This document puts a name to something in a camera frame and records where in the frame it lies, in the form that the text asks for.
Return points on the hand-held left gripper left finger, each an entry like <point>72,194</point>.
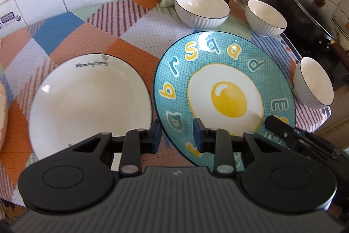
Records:
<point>156,138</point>

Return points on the large white ribbed bowl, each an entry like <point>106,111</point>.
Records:
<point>200,7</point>

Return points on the pink carrot print plate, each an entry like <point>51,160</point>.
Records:
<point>3,118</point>

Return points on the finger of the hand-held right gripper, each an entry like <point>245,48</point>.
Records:
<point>280,130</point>

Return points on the blue fried egg print plate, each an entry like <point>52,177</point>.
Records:
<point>223,63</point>

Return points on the white plate with black rim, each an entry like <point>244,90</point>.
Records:
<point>90,102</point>

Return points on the black gas stove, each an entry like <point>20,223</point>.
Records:
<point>319,63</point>

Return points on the glass wok lid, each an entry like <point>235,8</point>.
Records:
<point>308,9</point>

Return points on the wall sticker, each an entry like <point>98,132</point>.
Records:
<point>9,19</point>

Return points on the small white ribbed bowl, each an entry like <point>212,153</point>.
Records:
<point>265,17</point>
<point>313,83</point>

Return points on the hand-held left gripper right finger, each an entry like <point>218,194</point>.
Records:
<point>196,138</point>

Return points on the colourful patchwork table mat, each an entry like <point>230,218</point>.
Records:
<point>90,31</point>

